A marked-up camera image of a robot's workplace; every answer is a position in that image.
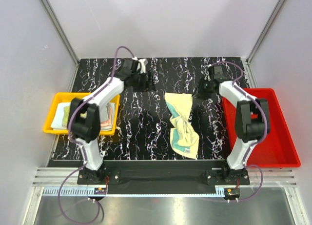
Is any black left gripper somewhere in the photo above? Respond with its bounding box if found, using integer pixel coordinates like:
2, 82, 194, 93
131, 71, 156, 93

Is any grey towel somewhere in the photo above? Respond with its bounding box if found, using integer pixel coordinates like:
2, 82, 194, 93
55, 102, 115, 128

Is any green yellow towel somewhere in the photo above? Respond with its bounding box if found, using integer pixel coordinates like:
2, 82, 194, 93
164, 93, 199, 159

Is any light blue towel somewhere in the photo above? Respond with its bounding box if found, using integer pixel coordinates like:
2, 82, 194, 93
50, 102, 117, 133

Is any pink towel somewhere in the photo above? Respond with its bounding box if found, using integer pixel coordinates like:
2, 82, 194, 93
100, 102, 116, 131

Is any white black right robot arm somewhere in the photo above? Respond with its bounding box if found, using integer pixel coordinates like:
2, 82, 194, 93
193, 62, 270, 184

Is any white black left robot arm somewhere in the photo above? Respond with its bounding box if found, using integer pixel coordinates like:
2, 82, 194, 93
67, 57, 156, 184

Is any yellow plastic tray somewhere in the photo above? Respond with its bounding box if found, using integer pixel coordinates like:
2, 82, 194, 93
43, 92, 120, 136

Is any red plastic tray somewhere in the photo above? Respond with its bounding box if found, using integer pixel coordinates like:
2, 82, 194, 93
221, 88, 301, 169

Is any right connector box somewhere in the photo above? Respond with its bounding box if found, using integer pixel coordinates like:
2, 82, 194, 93
226, 188, 240, 197

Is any connector box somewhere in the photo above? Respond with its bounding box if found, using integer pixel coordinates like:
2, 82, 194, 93
226, 188, 240, 197
94, 187, 107, 196

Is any left connector box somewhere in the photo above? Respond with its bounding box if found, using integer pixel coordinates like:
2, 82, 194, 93
94, 187, 107, 196

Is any black mounting base plate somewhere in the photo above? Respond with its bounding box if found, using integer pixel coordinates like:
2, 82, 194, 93
78, 160, 250, 196

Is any white cable duct strip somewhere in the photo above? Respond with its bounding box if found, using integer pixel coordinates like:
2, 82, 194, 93
43, 186, 225, 198

